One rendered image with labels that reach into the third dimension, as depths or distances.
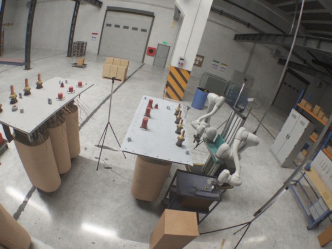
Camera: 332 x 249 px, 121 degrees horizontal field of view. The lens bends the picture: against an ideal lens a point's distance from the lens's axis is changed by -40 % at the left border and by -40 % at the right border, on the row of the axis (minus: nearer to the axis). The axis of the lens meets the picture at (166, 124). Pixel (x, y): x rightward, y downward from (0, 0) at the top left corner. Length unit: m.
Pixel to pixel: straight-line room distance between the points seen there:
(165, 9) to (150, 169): 14.56
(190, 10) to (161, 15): 8.49
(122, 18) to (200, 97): 11.49
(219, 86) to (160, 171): 9.18
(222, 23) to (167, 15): 5.11
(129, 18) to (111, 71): 8.43
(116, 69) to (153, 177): 6.73
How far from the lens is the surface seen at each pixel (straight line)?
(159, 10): 15.52
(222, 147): 2.45
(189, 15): 7.07
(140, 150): 1.65
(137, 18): 15.59
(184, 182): 2.17
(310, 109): 9.93
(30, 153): 2.21
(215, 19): 15.96
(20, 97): 2.45
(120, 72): 8.17
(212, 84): 10.60
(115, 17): 16.16
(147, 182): 2.24
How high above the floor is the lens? 2.43
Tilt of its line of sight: 29 degrees down
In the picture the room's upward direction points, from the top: 17 degrees clockwise
